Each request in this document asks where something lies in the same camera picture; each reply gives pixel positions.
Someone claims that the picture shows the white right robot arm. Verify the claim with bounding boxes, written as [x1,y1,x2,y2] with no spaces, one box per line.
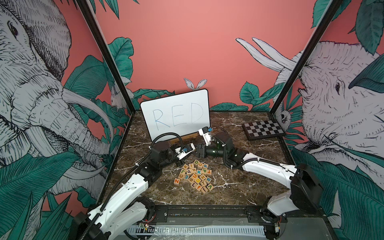
[197,129,324,222]

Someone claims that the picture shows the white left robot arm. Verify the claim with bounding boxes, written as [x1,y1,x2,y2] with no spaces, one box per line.
[68,141,195,240]

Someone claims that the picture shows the pile of wooden letter blocks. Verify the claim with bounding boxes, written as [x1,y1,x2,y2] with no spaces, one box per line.
[176,160,216,194]

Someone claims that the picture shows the small wooden easel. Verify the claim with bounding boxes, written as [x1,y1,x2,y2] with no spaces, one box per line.
[169,133,200,145]

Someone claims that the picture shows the black white checkerboard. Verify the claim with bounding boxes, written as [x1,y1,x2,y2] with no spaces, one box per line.
[242,120,285,141]

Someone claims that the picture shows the whiteboard with RED writing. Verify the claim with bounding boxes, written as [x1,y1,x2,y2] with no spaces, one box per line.
[141,89,211,141]

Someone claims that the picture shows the black front mounting rail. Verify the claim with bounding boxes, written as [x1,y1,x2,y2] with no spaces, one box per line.
[143,204,271,224]

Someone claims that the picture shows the black right frame post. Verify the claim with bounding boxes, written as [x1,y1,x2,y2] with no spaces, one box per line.
[269,0,343,116]

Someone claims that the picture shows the black frame post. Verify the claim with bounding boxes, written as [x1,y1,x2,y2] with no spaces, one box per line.
[269,0,343,116]
[76,0,136,115]

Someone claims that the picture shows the white slotted cable duct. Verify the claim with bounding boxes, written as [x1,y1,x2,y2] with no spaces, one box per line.
[126,226,266,238]

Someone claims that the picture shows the black left frame post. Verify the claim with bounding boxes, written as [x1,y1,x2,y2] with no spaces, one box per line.
[76,0,136,115]

